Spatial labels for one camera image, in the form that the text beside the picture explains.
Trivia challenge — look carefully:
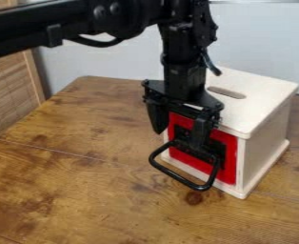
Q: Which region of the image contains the light wooden box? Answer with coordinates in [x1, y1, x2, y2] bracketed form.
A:
[161, 64, 299, 200]

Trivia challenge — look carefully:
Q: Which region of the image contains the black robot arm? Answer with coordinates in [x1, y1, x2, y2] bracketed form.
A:
[0, 0, 224, 151]

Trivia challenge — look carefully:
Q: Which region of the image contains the black metal drawer handle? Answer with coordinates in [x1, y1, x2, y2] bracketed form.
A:
[149, 125, 228, 193]

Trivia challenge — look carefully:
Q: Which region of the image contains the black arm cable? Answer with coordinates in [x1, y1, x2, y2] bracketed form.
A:
[68, 32, 126, 49]

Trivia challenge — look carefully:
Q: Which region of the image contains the red drawer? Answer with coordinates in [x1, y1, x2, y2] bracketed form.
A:
[168, 112, 237, 185]

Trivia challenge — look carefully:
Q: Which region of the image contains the wooden slatted panel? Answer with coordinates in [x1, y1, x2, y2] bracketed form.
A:
[0, 51, 45, 133]

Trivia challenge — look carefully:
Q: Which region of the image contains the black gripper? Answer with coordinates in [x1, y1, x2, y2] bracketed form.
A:
[142, 49, 224, 151]

